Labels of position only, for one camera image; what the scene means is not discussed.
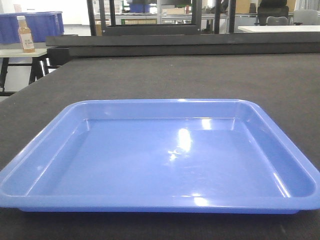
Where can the blue plastic tray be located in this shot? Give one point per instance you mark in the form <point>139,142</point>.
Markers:
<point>161,155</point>

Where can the white desk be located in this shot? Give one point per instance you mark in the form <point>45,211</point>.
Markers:
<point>279,28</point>

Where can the blue plastic crate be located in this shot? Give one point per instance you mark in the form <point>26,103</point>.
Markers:
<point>41,24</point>

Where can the black office chair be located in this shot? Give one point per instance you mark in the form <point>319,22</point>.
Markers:
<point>272,12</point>

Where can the orange juice bottle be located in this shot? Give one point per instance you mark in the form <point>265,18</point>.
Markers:
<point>25,35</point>

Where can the white side table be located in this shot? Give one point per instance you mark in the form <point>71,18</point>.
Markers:
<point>38,66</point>

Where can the black metal frame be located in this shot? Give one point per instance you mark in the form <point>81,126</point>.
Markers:
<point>192,28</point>

